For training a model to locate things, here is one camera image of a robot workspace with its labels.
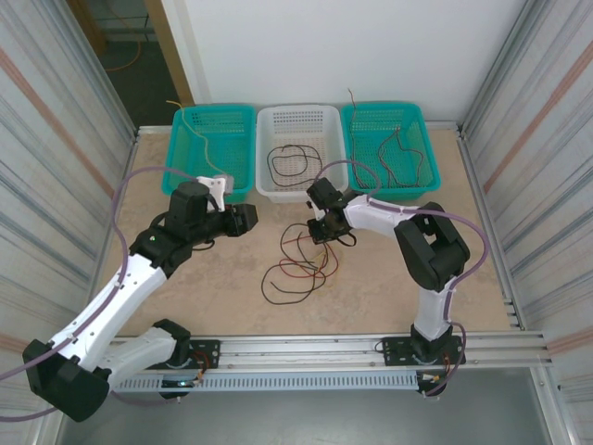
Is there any yellow cable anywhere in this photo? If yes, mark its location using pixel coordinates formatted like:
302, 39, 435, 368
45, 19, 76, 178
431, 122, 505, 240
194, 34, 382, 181
313, 248, 343, 285
165, 99, 228, 178

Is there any white plastic basket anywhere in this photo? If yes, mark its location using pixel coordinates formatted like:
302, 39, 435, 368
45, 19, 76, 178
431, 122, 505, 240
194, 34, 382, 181
254, 104, 349, 205

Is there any teal plastic basket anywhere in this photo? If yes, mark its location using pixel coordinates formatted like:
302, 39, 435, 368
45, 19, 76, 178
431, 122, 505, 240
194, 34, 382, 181
340, 101, 442, 192
160, 104, 258, 196

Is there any black cable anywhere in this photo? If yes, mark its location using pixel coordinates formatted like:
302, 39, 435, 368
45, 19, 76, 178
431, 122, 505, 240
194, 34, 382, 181
266, 144, 324, 189
280, 221, 326, 268
261, 259, 326, 306

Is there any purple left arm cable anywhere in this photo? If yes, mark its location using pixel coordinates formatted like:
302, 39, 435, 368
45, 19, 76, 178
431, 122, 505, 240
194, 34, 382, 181
0, 166, 200, 424

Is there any aluminium mounting rail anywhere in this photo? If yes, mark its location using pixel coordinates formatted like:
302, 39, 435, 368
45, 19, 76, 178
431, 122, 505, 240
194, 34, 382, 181
110, 329, 555, 371

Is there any grey slotted cable duct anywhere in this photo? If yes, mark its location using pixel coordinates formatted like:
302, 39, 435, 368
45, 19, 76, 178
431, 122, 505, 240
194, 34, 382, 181
113, 370, 422, 393

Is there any orange floor cable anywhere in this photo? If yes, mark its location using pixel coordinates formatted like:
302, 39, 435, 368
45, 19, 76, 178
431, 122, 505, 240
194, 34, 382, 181
108, 40, 145, 73

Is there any wooden door frame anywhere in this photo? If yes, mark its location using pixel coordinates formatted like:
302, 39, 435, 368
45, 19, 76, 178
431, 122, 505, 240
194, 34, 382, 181
143, 0, 196, 108

